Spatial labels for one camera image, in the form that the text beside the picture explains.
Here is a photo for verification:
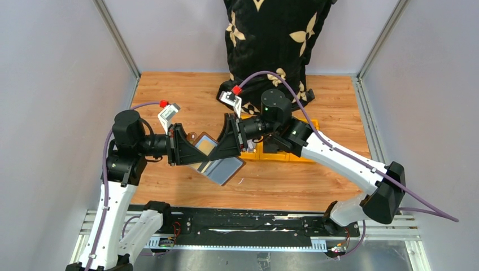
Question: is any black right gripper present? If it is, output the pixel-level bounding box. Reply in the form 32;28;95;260
210;113;279;163

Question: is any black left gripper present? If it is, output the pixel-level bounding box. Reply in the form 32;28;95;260
137;123;210;165

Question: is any brown leather card holder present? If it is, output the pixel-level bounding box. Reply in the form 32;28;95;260
188;132;246;186

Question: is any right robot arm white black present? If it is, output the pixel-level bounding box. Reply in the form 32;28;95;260
208;89;405;236

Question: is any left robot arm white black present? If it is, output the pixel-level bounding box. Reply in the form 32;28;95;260
66;104;192;270

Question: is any yellow bin right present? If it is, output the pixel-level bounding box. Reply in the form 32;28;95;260
290;118;323;164

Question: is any black floral blanket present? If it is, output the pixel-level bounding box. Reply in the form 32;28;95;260
216;0;335;115

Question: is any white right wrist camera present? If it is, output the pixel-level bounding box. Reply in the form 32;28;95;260
219;90;242;118

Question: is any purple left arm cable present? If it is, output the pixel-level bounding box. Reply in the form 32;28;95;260
84;100;169;271

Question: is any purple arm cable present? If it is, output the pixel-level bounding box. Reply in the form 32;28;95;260
84;100;169;271
232;71;460;223

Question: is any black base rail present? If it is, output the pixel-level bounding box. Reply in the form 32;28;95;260
123;204;360;248

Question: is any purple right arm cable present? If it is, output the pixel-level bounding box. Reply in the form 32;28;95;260
232;71;460;223

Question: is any aluminium frame rail right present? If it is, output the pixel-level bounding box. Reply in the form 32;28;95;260
351;0;410;162

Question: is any aluminium frame rail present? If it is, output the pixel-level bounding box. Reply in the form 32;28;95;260
93;0;141;81
351;0;410;162

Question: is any aluminium frame rail left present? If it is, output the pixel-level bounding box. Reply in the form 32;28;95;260
93;0;141;81

